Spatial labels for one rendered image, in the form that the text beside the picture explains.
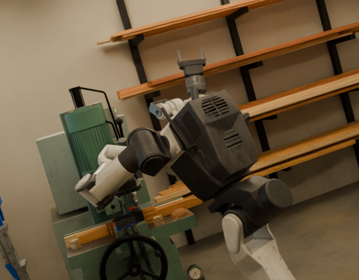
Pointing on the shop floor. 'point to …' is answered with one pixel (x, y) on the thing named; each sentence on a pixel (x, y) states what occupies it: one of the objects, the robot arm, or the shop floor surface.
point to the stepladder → (9, 254)
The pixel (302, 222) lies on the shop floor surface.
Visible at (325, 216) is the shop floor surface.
